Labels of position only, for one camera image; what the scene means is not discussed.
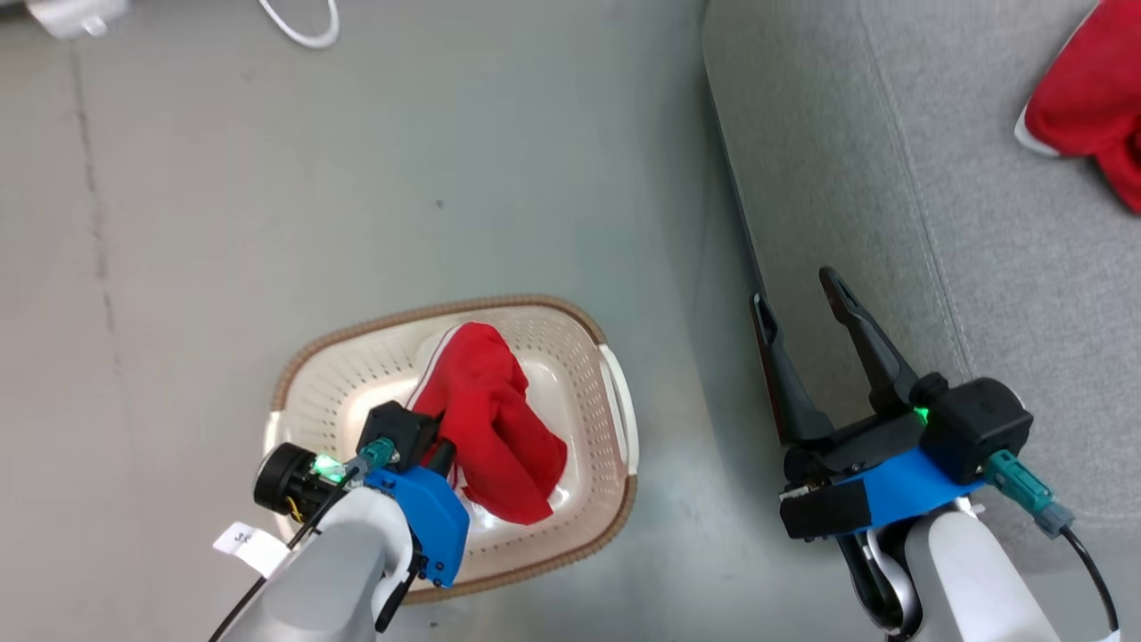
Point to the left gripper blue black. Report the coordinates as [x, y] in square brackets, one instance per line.
[432, 522]

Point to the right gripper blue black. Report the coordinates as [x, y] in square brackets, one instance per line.
[891, 486]

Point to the red garment with white stripes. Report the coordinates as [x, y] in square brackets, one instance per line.
[499, 428]

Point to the red garment with white trim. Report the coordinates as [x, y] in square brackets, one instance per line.
[1087, 89]

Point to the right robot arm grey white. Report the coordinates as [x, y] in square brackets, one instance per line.
[963, 580]

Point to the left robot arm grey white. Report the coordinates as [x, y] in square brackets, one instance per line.
[330, 580]

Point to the grey fabric sofa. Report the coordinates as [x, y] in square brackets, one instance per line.
[891, 134]

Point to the pale pink perforated laundry basket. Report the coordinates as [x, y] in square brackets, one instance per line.
[357, 374]

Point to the white paper label tag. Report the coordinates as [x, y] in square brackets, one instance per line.
[250, 544]

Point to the white power adapter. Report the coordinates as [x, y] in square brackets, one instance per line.
[76, 16]

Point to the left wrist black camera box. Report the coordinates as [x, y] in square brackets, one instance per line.
[397, 426]

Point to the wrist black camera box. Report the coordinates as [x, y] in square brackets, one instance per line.
[976, 428]
[397, 426]

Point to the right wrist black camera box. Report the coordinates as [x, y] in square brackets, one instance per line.
[976, 428]

